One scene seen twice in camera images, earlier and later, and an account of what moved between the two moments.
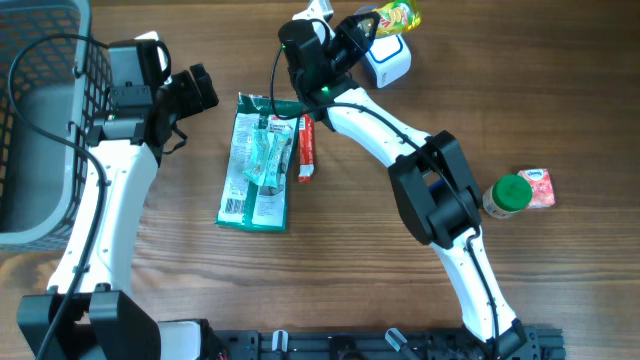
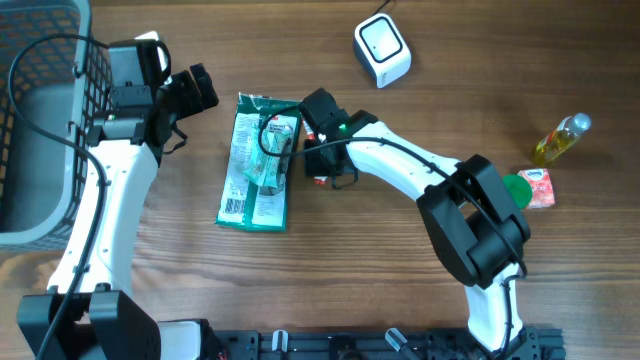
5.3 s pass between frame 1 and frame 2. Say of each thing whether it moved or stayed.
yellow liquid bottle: moved
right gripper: moved
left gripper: stayed
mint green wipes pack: stayed
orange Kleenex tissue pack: stayed
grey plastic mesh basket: stayed
